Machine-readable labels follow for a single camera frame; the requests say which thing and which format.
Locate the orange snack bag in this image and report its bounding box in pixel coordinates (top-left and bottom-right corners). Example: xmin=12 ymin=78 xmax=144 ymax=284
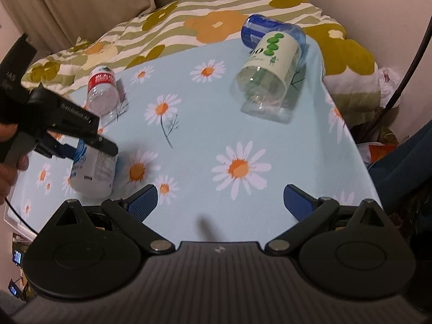
xmin=357 ymin=142 xmax=397 ymax=165

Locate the green-label clear bottle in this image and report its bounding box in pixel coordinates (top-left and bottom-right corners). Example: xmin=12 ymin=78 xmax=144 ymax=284
xmin=237 ymin=26 xmax=306 ymax=119

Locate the small digital display device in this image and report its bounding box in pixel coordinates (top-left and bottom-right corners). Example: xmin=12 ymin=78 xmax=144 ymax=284
xmin=12 ymin=249 xmax=23 ymax=267

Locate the red-label clear bottle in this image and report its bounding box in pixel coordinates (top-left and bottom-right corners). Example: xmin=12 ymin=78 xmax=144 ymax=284
xmin=86 ymin=66 xmax=120 ymax=118

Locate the daisy-print blue tablecloth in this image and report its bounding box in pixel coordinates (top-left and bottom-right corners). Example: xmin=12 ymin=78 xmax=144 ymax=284
xmin=3 ymin=39 xmax=382 ymax=244

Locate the white plastic bag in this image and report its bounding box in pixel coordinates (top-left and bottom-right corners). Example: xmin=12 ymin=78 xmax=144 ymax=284
xmin=379 ymin=67 xmax=401 ymax=109

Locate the striped floral quilt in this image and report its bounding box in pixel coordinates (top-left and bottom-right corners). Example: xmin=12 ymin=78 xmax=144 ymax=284
xmin=22 ymin=0 xmax=381 ymax=126

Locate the white blue-label yogurt bottle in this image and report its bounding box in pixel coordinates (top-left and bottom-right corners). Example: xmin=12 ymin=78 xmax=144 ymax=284
xmin=70 ymin=140 xmax=117 ymax=198

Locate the person's left hand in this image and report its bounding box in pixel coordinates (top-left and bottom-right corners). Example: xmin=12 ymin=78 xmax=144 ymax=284
xmin=0 ymin=124 xmax=29 ymax=205

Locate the black cable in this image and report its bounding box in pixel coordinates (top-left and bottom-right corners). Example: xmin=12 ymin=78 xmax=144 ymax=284
xmin=364 ymin=13 xmax=432 ymax=133

